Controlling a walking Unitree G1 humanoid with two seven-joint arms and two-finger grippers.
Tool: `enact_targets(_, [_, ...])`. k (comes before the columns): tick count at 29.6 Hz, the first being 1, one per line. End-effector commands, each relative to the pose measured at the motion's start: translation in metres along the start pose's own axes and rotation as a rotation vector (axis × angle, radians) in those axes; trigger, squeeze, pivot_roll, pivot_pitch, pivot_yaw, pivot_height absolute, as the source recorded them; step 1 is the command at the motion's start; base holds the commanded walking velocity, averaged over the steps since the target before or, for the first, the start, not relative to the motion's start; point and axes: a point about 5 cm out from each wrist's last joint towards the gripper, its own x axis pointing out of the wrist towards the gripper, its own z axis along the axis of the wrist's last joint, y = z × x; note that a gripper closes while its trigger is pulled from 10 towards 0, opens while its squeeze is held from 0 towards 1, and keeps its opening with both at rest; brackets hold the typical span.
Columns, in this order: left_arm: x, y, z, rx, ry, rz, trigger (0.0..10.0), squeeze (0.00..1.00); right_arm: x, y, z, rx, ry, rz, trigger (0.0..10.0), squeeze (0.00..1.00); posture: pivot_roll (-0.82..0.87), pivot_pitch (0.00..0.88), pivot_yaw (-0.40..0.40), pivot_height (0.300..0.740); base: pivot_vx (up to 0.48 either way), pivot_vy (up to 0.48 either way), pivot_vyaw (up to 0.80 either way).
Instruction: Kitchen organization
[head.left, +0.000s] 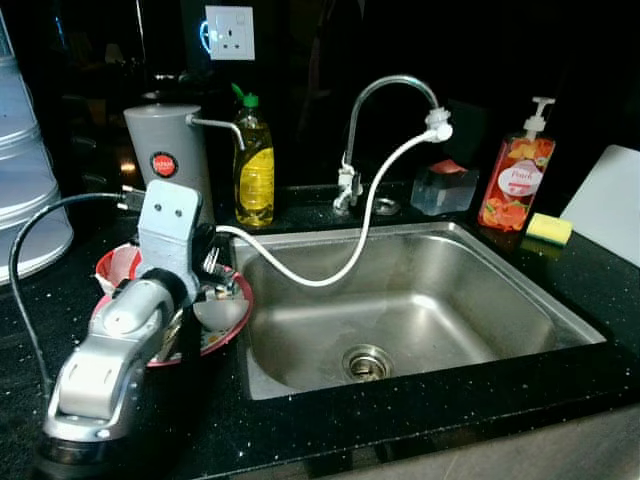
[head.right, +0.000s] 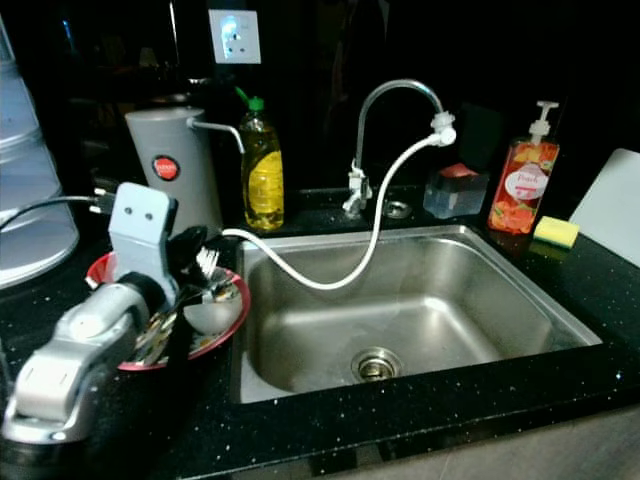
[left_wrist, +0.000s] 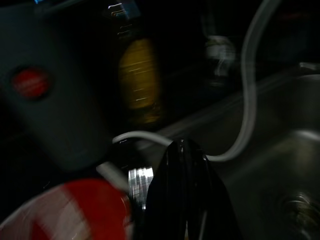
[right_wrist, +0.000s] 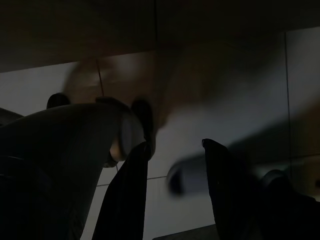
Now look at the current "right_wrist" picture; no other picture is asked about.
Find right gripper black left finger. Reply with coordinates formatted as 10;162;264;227
91;141;153;240

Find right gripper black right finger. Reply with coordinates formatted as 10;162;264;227
201;138;276;240

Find black robot foot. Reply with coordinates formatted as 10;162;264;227
131;99;156;161
46;92;72;110

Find brown wooden cabinet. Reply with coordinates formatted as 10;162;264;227
0;0;320;74

